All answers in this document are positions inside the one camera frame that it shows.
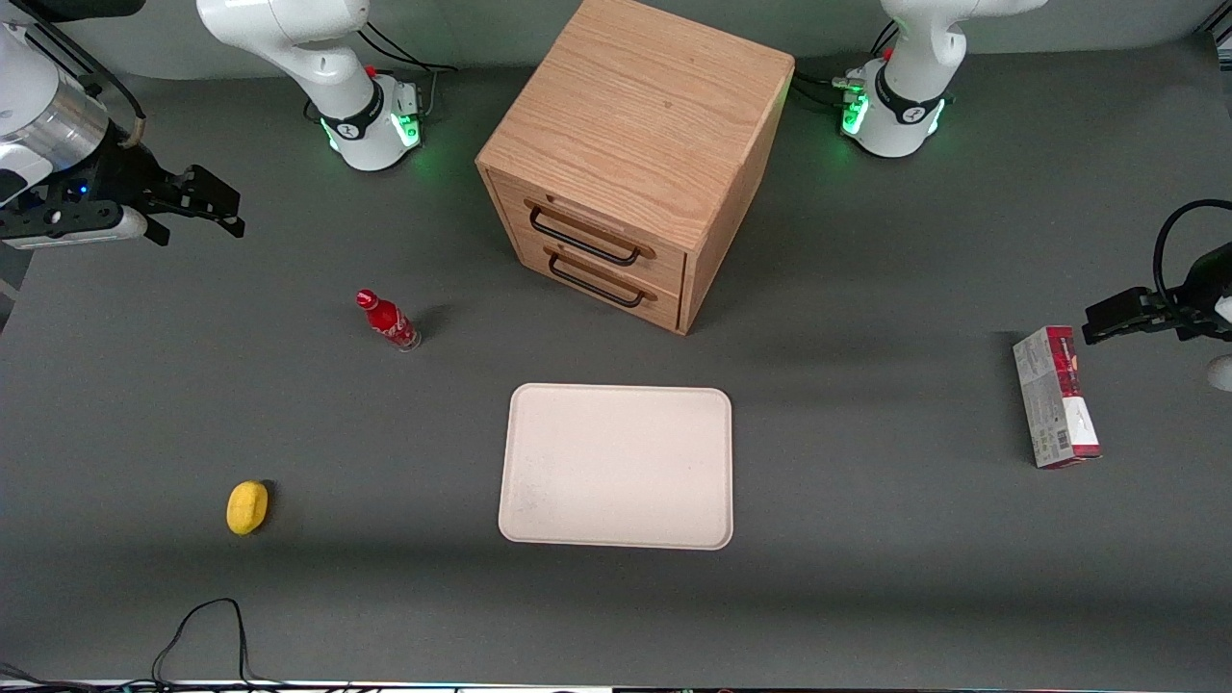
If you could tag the oak drawer with shallow front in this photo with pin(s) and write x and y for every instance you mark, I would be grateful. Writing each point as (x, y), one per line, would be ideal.
(602, 223)

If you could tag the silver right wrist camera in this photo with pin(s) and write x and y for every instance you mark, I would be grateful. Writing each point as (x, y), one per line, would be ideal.
(87, 228)

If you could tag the red cola bottle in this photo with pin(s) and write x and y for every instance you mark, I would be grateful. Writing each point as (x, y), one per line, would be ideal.
(388, 320)

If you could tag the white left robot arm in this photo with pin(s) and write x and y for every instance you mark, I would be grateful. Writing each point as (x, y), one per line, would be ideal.
(910, 87)

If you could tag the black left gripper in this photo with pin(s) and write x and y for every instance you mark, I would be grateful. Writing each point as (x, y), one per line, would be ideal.
(1201, 289)

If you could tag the oak drawer with tall front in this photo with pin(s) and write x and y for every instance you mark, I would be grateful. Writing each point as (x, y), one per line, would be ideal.
(664, 303)

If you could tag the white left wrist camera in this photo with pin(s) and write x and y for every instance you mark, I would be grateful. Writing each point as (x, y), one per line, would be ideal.
(1222, 372)

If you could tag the aluminium frame rail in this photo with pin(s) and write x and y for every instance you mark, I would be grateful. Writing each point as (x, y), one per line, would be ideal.
(67, 53)

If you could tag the yellow lemon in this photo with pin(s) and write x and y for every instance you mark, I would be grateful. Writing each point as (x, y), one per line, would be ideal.
(246, 507)

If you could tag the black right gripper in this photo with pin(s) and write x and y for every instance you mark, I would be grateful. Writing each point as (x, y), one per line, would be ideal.
(123, 176)

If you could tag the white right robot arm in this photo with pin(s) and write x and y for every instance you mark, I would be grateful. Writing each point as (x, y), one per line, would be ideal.
(327, 58)

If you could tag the oak wooden drawer cabinet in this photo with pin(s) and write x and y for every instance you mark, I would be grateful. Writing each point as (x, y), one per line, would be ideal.
(645, 106)

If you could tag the grey and red carton box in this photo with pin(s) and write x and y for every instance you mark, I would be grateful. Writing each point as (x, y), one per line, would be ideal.
(1049, 399)

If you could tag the beige plastic tray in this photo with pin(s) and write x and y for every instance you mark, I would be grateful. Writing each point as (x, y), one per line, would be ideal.
(616, 467)

